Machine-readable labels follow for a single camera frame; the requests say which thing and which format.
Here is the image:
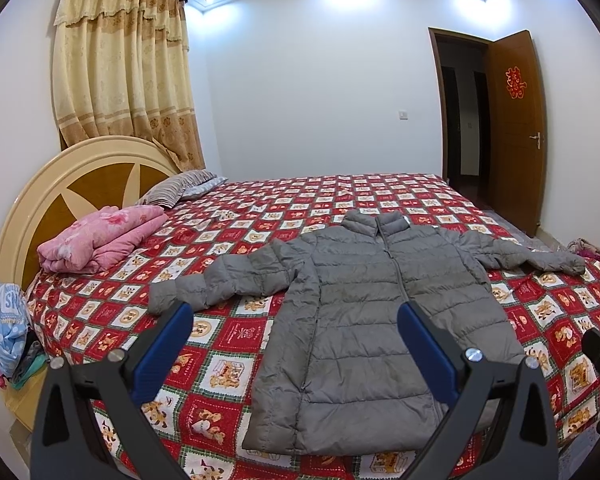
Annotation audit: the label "beige gold curtain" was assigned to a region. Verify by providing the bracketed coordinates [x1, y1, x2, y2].
[52, 0, 204, 170]

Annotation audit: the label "striped grey pillow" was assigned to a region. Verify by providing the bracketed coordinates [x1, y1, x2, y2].
[136, 170, 226, 209]

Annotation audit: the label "brown wooden door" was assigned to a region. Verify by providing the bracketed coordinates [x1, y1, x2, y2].
[486, 30, 546, 237]

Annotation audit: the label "metal door handle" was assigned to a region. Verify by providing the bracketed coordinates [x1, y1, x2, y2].
[529, 131, 542, 151]

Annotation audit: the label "dark door frame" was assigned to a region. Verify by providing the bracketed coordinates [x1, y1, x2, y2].
[429, 28, 491, 191]

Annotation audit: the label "red double happiness sticker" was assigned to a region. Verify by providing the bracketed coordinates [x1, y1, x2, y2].
[505, 66, 528, 100]

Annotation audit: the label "grey puffer jacket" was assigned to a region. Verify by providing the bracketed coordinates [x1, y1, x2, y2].
[149, 210, 585, 456]

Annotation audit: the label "cream wooden headboard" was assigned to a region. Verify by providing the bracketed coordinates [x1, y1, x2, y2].
[0, 136, 178, 288]

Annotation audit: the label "blue patterned cloth pile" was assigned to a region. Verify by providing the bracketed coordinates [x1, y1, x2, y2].
[0, 282, 46, 391]

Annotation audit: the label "pink folded quilt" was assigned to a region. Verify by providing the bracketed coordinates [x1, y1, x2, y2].
[36, 205, 168, 274]

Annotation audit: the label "pink clothes on floor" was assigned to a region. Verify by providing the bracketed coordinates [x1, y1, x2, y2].
[567, 238, 600, 261]

